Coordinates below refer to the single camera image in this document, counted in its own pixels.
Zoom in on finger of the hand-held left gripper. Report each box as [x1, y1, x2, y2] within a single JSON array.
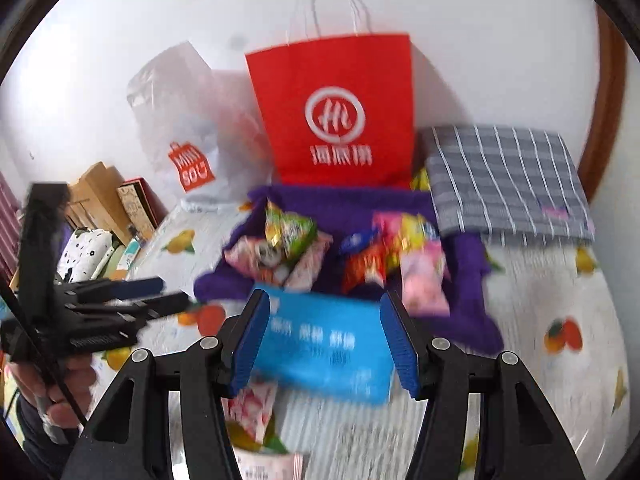
[[70, 292, 190, 328], [60, 276, 166, 306]]

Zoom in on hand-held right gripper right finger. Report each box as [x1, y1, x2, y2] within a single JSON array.
[[379, 291, 586, 480]]

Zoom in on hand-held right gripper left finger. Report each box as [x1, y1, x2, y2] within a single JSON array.
[[60, 290, 271, 480]]

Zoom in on blue snack packet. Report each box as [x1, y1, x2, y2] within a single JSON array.
[[250, 284, 396, 406]]

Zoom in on person's left forearm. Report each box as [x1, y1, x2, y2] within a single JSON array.
[[15, 395, 83, 480]]

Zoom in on person's left hand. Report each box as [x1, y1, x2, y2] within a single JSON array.
[[10, 350, 98, 446]]

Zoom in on teal packet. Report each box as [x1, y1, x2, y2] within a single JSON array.
[[117, 237, 143, 273]]

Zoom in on white black spotted pouch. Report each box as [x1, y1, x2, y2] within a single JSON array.
[[56, 228, 113, 285]]

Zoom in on striped cloth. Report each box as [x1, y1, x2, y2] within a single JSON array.
[[0, 172, 23, 276]]

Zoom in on pink and white snack packet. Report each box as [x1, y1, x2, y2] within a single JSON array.
[[222, 377, 278, 443], [224, 237, 273, 281], [285, 232, 333, 291]]

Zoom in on light pink snack packet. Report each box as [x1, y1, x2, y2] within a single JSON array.
[[400, 241, 451, 317]]

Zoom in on red orange snack packet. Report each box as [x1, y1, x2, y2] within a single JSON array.
[[342, 240, 388, 295]]

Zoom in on dark red box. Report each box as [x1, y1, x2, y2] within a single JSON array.
[[117, 177, 168, 241]]

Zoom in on cardboard box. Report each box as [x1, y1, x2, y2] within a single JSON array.
[[67, 161, 132, 246]]

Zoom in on purple towel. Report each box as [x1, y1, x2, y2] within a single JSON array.
[[194, 183, 505, 353]]

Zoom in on small dark blue packet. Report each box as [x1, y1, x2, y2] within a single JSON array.
[[340, 229, 379, 255]]

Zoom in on pink and yellow snack packet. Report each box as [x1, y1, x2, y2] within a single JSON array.
[[372, 211, 441, 268]]

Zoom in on green snack packet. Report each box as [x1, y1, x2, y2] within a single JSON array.
[[264, 201, 318, 266]]

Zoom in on white and red snack packet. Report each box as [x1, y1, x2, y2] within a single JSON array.
[[234, 450, 303, 480]]

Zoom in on fruit print tablecloth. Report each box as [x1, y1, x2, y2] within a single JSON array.
[[90, 205, 631, 480]]

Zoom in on white plastic bag red label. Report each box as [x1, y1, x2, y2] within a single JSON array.
[[126, 40, 273, 206]]

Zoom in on grey checked cloth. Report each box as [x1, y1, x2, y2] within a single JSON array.
[[416, 125, 596, 247]]

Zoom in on red paper bag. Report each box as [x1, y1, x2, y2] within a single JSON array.
[[244, 0, 416, 190]]

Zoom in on black cable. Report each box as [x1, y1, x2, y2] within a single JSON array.
[[0, 285, 88, 428]]

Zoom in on wooden door frame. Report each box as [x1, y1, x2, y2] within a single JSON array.
[[577, 5, 628, 203]]

